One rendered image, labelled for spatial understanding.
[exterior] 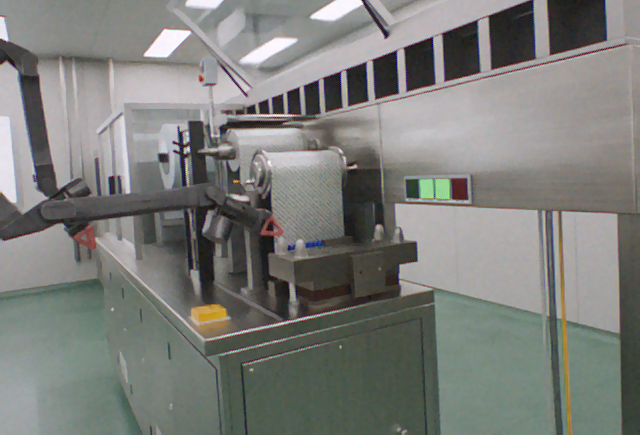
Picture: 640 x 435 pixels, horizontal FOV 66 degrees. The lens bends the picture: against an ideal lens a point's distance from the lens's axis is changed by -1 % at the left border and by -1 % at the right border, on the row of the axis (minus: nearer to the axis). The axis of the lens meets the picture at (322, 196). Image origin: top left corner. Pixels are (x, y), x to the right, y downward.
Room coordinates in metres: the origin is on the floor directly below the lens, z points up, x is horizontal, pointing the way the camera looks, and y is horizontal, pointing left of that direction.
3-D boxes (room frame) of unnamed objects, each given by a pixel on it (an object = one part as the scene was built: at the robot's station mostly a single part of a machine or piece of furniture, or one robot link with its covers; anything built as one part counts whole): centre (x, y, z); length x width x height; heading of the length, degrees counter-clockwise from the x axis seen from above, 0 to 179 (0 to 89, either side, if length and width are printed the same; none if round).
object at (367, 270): (1.34, -0.11, 0.97); 0.10 x 0.03 x 0.11; 119
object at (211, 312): (1.24, 0.30, 0.91); 0.07 x 0.07 x 0.02; 29
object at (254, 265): (1.51, 0.23, 1.05); 0.06 x 0.05 x 0.31; 119
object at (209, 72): (1.99, 0.42, 1.66); 0.07 x 0.07 x 0.10; 28
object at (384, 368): (2.34, 0.60, 0.43); 2.52 x 0.64 x 0.86; 29
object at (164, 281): (2.33, 0.61, 0.88); 2.52 x 0.66 x 0.04; 29
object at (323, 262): (1.42, -0.05, 1.00); 0.40 x 0.16 x 0.06; 119
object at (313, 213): (1.50, 0.04, 1.11); 0.23 x 0.01 x 0.18; 119
